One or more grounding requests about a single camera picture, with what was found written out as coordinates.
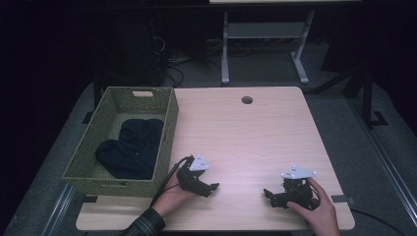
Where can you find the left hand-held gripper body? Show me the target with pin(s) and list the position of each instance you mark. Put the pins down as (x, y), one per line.
(190, 178)

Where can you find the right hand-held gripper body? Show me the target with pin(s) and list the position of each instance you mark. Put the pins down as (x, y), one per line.
(300, 191)

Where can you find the person's left hand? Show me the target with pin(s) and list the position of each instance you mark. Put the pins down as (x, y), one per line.
(173, 196)

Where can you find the person's right hand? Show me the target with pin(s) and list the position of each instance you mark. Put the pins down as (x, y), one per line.
(319, 213)

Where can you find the grey tape strip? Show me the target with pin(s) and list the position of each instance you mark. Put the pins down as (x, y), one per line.
(342, 199)

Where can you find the dark cloth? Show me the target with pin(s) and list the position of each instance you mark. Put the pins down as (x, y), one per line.
(134, 150)

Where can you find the green woven basket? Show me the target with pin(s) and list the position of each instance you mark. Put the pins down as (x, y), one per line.
(83, 157)

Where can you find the black metal stand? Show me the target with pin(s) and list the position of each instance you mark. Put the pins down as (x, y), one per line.
(367, 98)

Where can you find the metal floor rail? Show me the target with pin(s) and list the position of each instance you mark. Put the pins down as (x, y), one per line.
(59, 209)
(387, 160)

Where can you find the white metal table frame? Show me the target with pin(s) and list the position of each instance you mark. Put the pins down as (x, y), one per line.
(262, 31)

